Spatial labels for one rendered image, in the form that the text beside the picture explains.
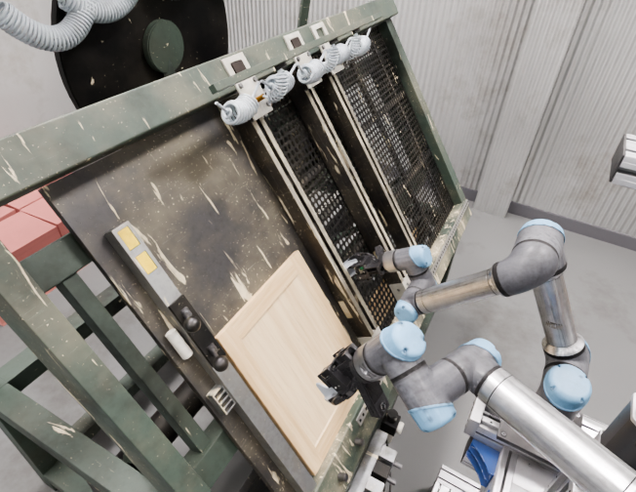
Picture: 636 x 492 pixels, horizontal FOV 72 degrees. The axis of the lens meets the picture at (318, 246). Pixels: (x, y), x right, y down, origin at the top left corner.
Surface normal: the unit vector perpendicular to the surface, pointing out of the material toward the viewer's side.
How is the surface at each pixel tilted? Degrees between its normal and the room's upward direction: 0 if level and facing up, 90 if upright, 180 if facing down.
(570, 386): 7
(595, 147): 90
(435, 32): 90
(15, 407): 0
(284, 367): 56
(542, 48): 90
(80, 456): 0
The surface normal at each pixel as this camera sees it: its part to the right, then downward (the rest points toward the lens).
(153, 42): 0.88, 0.32
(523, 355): 0.04, -0.78
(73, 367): 0.75, -0.18
